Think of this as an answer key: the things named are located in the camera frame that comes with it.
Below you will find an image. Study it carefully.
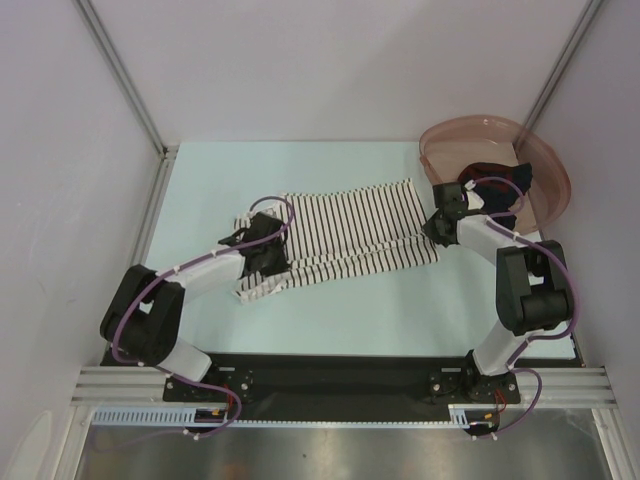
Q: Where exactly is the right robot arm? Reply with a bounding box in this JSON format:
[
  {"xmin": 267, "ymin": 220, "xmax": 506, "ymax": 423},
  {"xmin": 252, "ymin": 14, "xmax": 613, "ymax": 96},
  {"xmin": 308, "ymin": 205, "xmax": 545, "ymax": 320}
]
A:
[{"xmin": 422, "ymin": 181, "xmax": 578, "ymax": 401}]

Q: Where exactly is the dark navy red tank top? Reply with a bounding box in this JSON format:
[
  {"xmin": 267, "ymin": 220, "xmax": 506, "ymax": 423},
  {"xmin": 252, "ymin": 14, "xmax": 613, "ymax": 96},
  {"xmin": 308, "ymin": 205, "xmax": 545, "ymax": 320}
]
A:
[{"xmin": 457, "ymin": 162, "xmax": 533, "ymax": 230}]

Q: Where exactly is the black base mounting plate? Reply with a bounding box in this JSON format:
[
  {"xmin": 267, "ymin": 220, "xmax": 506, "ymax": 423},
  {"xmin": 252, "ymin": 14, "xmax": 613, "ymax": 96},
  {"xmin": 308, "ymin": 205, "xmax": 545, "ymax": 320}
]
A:
[{"xmin": 99, "ymin": 349, "xmax": 521, "ymax": 424}]

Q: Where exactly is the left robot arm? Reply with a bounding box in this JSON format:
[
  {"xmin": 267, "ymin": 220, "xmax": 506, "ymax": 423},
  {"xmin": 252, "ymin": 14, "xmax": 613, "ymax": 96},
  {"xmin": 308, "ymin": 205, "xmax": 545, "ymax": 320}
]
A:
[{"xmin": 100, "ymin": 212, "xmax": 291, "ymax": 400}]

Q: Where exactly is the left slotted cable duct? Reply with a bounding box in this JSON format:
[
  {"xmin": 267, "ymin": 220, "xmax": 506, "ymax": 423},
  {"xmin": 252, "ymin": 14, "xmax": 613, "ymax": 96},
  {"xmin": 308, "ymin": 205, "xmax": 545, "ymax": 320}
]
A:
[{"xmin": 92, "ymin": 407, "xmax": 233, "ymax": 428}]

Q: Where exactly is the left aluminium frame post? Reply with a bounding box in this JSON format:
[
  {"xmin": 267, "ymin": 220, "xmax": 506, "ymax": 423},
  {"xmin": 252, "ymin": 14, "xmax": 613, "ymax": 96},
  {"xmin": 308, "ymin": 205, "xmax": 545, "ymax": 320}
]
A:
[{"xmin": 74, "ymin": 0, "xmax": 171, "ymax": 159}]

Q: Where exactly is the right slotted cable duct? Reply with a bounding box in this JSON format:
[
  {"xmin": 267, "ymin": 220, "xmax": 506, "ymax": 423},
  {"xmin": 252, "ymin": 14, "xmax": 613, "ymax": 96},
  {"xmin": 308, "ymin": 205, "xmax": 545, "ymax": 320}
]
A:
[{"xmin": 448, "ymin": 404, "xmax": 501, "ymax": 428}]

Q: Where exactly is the aluminium frame post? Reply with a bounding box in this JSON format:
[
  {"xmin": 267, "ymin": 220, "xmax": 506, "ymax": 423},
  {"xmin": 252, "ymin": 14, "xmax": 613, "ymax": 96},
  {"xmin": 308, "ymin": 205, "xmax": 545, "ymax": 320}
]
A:
[
  {"xmin": 74, "ymin": 0, "xmax": 171, "ymax": 159},
  {"xmin": 522, "ymin": 0, "xmax": 609, "ymax": 131}
]

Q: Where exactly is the black white striped tank top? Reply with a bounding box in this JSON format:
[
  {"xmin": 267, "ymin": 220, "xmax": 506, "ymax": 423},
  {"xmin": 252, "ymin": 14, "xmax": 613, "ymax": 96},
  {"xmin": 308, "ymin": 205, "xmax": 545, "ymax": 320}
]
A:
[{"xmin": 234, "ymin": 179, "xmax": 439, "ymax": 303}]

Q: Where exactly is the brown translucent plastic basin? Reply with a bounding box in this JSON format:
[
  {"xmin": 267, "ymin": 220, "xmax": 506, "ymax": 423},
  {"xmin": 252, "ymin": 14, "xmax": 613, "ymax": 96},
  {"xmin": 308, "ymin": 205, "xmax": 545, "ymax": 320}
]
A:
[{"xmin": 419, "ymin": 115, "xmax": 571, "ymax": 234}]

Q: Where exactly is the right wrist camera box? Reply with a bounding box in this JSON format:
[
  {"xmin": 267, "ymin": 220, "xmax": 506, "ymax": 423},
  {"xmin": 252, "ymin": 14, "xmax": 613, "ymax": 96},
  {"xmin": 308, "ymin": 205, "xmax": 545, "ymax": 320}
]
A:
[{"xmin": 464, "ymin": 180, "xmax": 485, "ymax": 211}]

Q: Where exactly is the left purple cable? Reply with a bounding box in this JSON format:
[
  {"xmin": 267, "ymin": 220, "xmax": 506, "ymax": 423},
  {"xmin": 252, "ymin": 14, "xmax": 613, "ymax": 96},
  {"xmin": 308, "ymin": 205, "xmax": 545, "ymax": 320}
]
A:
[{"xmin": 110, "ymin": 195, "xmax": 295, "ymax": 441}]

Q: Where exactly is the right aluminium frame post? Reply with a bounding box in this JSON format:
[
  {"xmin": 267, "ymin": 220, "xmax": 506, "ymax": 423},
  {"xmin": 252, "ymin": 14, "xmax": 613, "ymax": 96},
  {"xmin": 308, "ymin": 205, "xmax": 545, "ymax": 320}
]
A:
[{"xmin": 522, "ymin": 0, "xmax": 609, "ymax": 131}]

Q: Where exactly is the slotted cable duct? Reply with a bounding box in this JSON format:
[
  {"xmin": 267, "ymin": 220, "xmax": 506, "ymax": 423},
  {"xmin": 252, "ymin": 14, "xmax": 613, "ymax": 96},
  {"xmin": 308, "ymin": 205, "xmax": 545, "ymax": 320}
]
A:
[
  {"xmin": 92, "ymin": 407, "xmax": 233, "ymax": 428},
  {"xmin": 448, "ymin": 404, "xmax": 501, "ymax": 428}
]

